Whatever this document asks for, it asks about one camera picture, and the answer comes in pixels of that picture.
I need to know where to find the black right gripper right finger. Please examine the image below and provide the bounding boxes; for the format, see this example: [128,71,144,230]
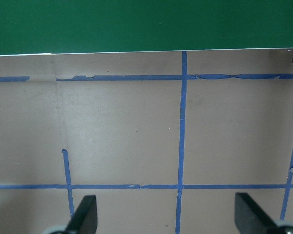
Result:
[234,193,278,234]

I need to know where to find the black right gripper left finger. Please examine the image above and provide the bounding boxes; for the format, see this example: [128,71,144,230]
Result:
[64,195,98,234]

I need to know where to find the green conveyor belt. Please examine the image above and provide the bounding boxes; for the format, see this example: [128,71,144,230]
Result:
[0,0,293,56]

